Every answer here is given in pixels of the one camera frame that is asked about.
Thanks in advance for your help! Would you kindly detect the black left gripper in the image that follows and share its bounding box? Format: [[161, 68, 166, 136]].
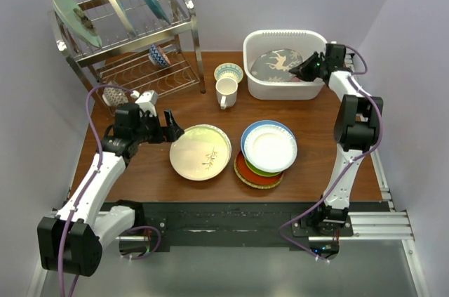
[[133, 109, 183, 144]]

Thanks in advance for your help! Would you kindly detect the grey reindeer plate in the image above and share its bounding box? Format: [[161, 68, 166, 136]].
[[250, 48, 303, 83]]

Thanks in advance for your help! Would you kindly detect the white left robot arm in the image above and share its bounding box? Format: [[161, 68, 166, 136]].
[[37, 103, 184, 277]]

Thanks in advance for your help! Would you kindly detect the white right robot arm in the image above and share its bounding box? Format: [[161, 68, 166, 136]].
[[281, 43, 384, 236]]

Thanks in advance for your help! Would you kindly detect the white plastic bin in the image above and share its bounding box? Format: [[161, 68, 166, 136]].
[[243, 29, 327, 100]]

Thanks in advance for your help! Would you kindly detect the cream leaf pattern plate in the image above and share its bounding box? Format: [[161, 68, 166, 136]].
[[169, 124, 227, 181]]

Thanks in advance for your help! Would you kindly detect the white fluted bottom plate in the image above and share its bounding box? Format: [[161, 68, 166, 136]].
[[217, 128, 232, 165]]

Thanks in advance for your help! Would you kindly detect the cream ceramic mug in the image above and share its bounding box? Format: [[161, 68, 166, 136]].
[[215, 77, 239, 110]]

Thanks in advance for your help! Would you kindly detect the blue zigzag bowl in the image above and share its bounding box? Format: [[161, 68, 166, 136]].
[[149, 44, 171, 68]]

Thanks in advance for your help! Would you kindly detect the teal patterned small bowl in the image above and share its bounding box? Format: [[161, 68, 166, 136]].
[[213, 62, 243, 83]]

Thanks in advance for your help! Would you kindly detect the yellow woven rim plate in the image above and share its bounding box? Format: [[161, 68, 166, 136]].
[[233, 157, 283, 190]]

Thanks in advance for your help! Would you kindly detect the red plate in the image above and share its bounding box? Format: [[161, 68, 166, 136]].
[[236, 152, 269, 184]]

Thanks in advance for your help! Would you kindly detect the white paper plate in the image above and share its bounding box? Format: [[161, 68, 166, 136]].
[[243, 124, 297, 173]]

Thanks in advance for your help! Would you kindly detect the steel dish rack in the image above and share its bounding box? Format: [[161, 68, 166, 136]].
[[48, 0, 206, 97]]

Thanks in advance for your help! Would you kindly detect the cream rimmed racked plate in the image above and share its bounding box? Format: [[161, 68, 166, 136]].
[[108, 0, 137, 37]]

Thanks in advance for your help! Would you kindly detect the green floral racked plate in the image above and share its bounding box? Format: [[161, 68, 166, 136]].
[[51, 0, 102, 48]]

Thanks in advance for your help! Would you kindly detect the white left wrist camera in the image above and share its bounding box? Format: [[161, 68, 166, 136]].
[[130, 90, 159, 116]]

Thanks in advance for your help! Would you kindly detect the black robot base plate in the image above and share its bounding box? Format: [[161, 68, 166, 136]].
[[91, 201, 354, 253]]

